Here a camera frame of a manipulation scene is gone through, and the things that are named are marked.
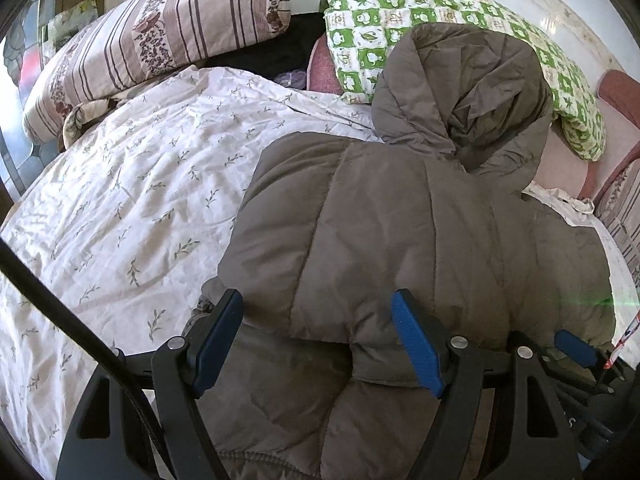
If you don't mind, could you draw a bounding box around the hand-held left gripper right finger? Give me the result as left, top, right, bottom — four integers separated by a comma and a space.
391, 288, 583, 480

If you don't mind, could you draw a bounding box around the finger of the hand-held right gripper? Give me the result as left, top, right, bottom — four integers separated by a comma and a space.
542, 329, 623, 395

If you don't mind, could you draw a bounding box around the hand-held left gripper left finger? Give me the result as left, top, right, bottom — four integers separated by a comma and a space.
55, 288, 244, 480

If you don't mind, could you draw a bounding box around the grey-brown puffer jacket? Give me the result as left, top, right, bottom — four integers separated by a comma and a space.
200, 22, 617, 480

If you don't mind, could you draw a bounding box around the white leaf-print bed sheet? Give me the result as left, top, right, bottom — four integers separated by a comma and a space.
0, 65, 640, 480

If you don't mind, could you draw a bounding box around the pink padded headboard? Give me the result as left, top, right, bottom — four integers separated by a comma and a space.
575, 70, 640, 263

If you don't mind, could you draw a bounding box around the crumpled floral cloth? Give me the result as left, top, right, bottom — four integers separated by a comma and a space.
62, 97, 122, 150

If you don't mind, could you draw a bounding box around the black cloth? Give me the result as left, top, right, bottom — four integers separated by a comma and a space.
200, 10, 329, 92

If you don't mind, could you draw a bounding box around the striped floral pillow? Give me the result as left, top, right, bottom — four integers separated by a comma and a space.
22, 0, 292, 147

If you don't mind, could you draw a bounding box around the stained glass window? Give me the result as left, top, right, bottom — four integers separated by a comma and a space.
0, 0, 67, 197

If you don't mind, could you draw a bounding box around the green checkered pillow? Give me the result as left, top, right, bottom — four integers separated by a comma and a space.
320, 0, 607, 162

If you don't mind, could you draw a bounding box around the pale floral box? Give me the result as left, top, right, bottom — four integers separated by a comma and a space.
40, 0, 99, 42

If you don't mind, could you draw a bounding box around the red white striped cord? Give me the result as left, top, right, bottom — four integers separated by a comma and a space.
606, 307, 640, 372

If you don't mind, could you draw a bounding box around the black cable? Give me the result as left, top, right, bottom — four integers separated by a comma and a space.
0, 237, 167, 480

